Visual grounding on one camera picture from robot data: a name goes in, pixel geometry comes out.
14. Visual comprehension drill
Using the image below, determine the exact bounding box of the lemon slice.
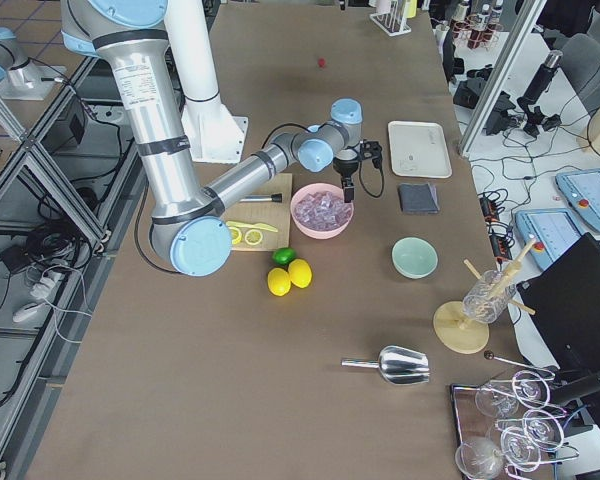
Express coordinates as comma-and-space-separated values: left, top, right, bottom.
229, 226, 242, 245
243, 229, 264, 246

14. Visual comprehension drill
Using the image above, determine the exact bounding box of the clear glass mug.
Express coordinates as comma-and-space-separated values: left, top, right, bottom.
462, 270, 515, 324

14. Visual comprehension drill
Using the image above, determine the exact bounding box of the upper lemon slice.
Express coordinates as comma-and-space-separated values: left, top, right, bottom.
229, 226, 242, 245

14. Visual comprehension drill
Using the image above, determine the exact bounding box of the lower lemon slice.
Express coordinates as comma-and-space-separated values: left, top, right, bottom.
243, 229, 264, 246

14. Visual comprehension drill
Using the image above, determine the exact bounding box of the wine glass rack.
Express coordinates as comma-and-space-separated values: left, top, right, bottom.
450, 366, 580, 479

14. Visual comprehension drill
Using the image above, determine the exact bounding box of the lower whole lemon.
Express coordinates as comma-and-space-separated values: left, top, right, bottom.
267, 267, 291, 297

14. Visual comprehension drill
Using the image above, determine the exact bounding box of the cream rabbit tray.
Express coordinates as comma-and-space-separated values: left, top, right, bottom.
388, 120, 452, 179

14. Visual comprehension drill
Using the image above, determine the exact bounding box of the aluminium frame post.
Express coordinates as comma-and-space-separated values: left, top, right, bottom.
458, 0, 546, 157

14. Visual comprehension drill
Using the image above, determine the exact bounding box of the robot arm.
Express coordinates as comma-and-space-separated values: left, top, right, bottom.
61, 1, 362, 276

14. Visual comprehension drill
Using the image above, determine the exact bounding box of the upper whole lemon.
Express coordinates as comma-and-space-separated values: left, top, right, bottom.
287, 258, 313, 288

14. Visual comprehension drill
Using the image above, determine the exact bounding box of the far teach pendant tablet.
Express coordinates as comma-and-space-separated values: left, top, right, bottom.
555, 168, 600, 232

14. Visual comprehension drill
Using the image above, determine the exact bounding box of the white wire cup rack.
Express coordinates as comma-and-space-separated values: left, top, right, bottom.
369, 0, 411, 37

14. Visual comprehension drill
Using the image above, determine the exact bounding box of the whole lemon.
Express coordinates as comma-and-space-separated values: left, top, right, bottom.
267, 267, 291, 297
287, 258, 313, 288

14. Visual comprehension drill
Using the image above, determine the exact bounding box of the near teach pendant tablet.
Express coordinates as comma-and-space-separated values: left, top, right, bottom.
513, 208, 589, 271

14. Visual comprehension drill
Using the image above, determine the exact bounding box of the black monitor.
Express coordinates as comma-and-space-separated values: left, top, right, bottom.
517, 233, 600, 371

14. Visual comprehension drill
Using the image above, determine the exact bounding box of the teach pendant tablet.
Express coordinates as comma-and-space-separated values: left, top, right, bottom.
555, 168, 600, 232
513, 208, 589, 271

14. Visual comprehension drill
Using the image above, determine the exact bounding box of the clear ice cubes pile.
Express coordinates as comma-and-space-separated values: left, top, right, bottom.
293, 191, 353, 231

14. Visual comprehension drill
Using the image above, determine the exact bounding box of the wooden cup tree stand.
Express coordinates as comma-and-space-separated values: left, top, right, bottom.
433, 235, 536, 354

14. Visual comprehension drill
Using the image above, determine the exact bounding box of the steel muddler black tip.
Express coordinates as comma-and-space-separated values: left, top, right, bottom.
240, 193, 283, 203

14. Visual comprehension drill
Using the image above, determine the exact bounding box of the steel ice scoop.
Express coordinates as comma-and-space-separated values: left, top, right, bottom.
341, 345, 430, 385

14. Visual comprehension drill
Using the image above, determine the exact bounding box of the yellow plastic knife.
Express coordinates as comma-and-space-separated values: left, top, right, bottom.
225, 220, 279, 233

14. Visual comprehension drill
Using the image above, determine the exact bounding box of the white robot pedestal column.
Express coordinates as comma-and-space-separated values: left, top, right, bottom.
164, 0, 248, 164

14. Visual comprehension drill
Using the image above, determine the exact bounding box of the pink bowl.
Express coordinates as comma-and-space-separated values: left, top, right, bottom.
290, 183, 354, 239

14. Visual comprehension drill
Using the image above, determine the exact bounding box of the bamboo cutting board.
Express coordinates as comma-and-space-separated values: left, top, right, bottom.
222, 173, 293, 252

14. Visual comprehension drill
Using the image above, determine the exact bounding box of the green lime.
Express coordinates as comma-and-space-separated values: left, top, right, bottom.
272, 247, 297, 266

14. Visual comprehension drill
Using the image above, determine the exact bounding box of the green bowl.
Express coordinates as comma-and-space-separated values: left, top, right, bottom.
391, 237, 438, 279

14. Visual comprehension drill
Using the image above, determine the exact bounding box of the grey folded cloth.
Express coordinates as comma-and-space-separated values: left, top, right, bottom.
398, 183, 440, 214

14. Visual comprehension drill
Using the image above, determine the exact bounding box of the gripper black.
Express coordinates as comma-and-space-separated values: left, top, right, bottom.
333, 140, 383, 203

